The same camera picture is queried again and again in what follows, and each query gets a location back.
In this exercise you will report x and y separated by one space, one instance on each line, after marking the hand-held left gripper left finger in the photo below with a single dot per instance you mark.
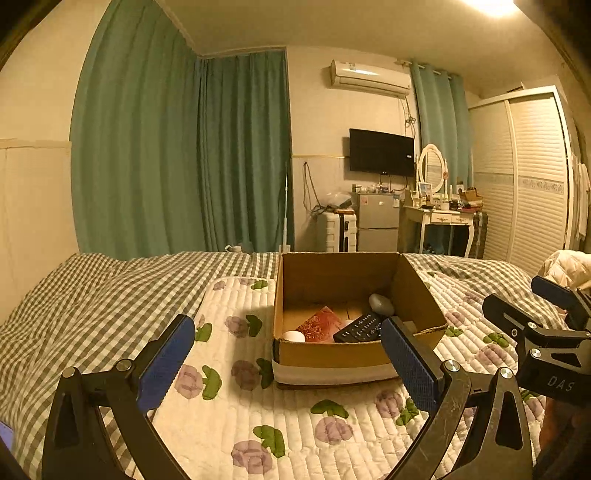
166 364

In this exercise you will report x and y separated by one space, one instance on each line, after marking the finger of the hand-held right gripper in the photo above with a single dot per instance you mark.
554 288
503 309

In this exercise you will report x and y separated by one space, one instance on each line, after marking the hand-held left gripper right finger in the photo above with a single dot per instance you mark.
408 364

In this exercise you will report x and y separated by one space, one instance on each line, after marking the black remote control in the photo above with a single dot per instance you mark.
360 328

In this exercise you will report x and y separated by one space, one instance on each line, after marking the grey computer mouse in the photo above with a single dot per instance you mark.
381 303

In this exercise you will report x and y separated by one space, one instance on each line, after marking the brown cardboard box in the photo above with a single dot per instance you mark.
332 360

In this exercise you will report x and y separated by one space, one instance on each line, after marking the red patterned packet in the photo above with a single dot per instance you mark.
321 325

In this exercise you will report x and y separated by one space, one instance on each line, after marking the white bottle with red cap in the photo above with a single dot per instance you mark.
294 337

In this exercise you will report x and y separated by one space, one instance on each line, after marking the white puffer jacket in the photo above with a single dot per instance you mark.
563 267

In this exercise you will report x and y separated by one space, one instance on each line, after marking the dark suitcase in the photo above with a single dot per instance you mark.
479 233

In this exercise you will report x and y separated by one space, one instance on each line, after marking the floral quilted mat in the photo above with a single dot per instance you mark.
240 415

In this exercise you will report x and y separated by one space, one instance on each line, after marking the white hanging cloth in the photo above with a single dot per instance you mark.
582 194

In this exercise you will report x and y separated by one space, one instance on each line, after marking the white slatted wardrobe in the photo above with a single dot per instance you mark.
531 184

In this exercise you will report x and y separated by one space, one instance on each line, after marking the white dressing table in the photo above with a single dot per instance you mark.
438 217

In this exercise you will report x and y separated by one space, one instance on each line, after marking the small cardboard box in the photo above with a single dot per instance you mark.
471 197

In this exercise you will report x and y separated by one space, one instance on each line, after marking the grey small fridge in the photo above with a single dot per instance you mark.
376 221

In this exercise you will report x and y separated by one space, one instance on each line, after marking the white suitcase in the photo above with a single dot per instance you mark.
334 233

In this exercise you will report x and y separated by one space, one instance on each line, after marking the white oval mirror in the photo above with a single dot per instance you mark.
432 164

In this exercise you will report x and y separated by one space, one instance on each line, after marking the white pole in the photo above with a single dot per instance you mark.
286 207

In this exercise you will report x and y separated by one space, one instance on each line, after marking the narrow teal curtain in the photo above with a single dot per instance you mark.
441 115

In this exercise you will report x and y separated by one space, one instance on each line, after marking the wide teal curtain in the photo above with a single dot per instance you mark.
134 138

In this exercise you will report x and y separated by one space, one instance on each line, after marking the white air conditioner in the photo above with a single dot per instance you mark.
369 76

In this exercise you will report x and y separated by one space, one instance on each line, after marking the black wall television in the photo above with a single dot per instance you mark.
381 152

